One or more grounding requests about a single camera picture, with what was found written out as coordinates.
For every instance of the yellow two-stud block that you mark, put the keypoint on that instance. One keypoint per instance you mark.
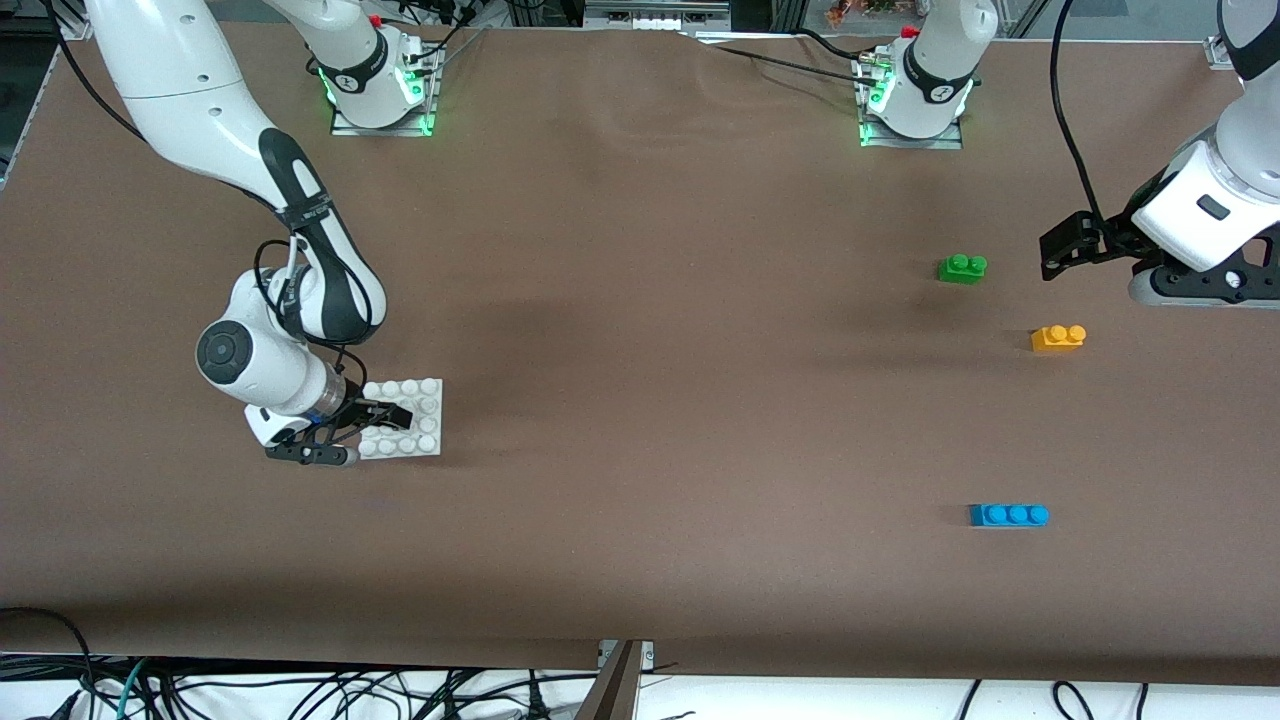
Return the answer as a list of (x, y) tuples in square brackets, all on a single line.
[(1056, 340)]

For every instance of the grey power strip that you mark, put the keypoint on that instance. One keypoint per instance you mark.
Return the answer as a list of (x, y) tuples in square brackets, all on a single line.
[(650, 18)]

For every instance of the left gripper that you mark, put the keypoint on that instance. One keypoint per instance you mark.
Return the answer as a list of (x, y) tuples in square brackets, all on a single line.
[(1118, 238)]

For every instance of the aluminium profile post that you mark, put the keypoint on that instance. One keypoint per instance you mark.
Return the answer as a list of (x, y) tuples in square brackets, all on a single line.
[(1218, 55)]

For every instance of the white studded base plate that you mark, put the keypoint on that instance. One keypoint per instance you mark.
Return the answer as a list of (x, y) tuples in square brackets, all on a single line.
[(425, 440)]

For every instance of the brown paper table cover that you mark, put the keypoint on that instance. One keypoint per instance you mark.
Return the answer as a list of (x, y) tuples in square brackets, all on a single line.
[(640, 250)]

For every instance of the metal table edge bracket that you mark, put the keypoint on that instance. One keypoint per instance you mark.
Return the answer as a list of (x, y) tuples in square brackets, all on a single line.
[(615, 690)]

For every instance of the green two-stud block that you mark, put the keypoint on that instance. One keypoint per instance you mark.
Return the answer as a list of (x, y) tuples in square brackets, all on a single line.
[(960, 270)]

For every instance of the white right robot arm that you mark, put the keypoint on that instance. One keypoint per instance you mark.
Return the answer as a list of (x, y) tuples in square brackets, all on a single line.
[(180, 90)]

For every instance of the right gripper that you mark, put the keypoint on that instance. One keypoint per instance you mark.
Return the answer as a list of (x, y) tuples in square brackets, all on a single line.
[(355, 409)]

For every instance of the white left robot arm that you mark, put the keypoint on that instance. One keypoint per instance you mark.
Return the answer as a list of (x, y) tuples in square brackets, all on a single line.
[(940, 60)]

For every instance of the blue three-stud block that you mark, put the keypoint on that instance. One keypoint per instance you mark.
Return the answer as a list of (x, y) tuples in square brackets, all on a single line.
[(1005, 515)]

